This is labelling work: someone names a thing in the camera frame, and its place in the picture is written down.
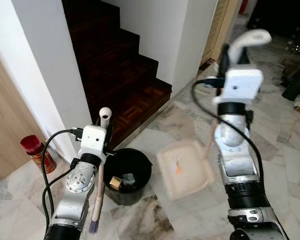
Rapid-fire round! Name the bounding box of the clear glass bottle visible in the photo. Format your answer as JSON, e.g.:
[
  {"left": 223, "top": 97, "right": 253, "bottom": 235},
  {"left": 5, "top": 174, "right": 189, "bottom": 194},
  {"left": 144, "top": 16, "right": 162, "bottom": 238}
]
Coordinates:
[{"left": 287, "top": 30, "right": 300, "bottom": 54}]

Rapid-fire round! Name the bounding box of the light wooden door frame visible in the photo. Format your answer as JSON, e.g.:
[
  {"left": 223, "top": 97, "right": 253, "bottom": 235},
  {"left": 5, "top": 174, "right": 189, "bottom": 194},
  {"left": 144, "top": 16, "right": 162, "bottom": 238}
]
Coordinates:
[{"left": 200, "top": 0, "right": 242, "bottom": 68}]

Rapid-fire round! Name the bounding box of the black plastic bucket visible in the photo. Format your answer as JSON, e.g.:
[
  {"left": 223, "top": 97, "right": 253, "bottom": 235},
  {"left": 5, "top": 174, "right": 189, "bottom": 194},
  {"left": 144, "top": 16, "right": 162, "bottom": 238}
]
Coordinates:
[{"left": 103, "top": 148, "right": 153, "bottom": 206}]

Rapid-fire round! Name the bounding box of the beige long-handled brush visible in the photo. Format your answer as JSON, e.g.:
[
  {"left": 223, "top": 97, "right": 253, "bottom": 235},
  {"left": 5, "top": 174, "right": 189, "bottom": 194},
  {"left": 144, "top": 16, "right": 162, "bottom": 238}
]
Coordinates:
[{"left": 88, "top": 106, "right": 113, "bottom": 235}]

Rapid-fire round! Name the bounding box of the black tube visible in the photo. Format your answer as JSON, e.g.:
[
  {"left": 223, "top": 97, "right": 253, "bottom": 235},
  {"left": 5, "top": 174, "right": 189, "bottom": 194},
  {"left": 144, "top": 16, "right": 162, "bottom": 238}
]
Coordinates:
[{"left": 282, "top": 57, "right": 300, "bottom": 101}]

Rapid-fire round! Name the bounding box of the dark wooden staircase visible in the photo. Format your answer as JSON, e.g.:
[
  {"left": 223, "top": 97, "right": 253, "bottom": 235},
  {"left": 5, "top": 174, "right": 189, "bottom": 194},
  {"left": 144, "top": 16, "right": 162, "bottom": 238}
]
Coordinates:
[{"left": 61, "top": 0, "right": 173, "bottom": 146}]

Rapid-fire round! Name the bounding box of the small gold box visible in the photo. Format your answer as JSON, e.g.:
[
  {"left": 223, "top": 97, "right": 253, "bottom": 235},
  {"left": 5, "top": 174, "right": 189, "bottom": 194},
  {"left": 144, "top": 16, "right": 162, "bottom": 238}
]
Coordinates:
[{"left": 108, "top": 176, "right": 123, "bottom": 191}]

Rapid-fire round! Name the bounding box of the grey crumpled rubbish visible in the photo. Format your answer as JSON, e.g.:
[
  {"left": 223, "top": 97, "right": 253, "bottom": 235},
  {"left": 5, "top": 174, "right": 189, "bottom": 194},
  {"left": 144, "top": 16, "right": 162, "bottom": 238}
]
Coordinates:
[{"left": 121, "top": 172, "right": 137, "bottom": 190}]

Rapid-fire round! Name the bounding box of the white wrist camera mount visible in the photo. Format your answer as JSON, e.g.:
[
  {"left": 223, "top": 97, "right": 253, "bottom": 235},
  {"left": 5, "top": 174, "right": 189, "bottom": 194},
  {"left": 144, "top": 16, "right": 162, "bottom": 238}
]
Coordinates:
[
  {"left": 80, "top": 124, "right": 108, "bottom": 155},
  {"left": 213, "top": 67, "right": 264, "bottom": 105}
]

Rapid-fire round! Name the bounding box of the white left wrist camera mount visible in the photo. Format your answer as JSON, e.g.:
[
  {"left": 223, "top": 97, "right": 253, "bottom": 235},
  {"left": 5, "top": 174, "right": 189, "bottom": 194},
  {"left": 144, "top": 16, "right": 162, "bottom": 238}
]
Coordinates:
[{"left": 80, "top": 124, "right": 108, "bottom": 155}]

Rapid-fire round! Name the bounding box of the red metal tin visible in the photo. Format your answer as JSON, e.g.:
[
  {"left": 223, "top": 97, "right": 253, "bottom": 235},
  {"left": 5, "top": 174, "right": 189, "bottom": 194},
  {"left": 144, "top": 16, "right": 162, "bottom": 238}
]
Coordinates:
[{"left": 20, "top": 135, "right": 57, "bottom": 174}]

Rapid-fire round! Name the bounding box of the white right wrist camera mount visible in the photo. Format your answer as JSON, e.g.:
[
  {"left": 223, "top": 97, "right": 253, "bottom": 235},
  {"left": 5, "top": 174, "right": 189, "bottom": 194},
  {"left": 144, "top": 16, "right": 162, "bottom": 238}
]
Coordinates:
[{"left": 213, "top": 67, "right": 264, "bottom": 105}]

